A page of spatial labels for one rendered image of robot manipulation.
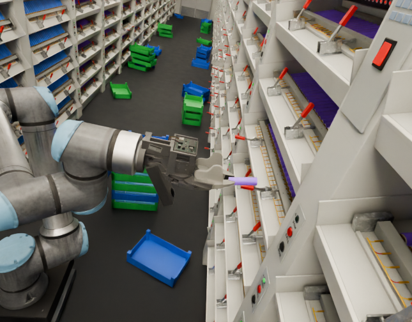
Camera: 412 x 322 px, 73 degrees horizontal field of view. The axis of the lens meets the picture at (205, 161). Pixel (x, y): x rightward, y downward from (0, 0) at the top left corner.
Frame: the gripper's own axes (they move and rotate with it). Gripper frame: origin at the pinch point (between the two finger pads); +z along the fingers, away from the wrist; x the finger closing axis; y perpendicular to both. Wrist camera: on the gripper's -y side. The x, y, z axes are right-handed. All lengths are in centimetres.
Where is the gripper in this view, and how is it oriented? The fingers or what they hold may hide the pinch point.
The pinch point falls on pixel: (227, 181)
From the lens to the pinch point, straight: 63.4
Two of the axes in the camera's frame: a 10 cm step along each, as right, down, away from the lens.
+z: 9.7, 2.0, 1.0
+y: 2.3, -8.0, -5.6
